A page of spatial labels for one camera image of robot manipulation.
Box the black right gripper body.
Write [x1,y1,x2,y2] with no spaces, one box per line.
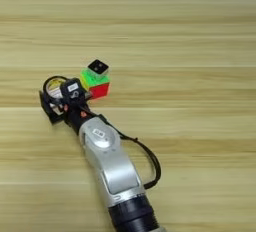
[49,98,98,136]

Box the multicoloured puzzle cube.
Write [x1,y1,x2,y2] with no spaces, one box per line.
[78,67,112,101]

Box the small black and white cube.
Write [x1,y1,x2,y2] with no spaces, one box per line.
[86,58,111,81]

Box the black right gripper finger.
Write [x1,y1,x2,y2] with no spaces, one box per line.
[82,90,94,101]
[38,89,66,126]

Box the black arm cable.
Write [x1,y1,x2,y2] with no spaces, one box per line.
[99,113,163,191]

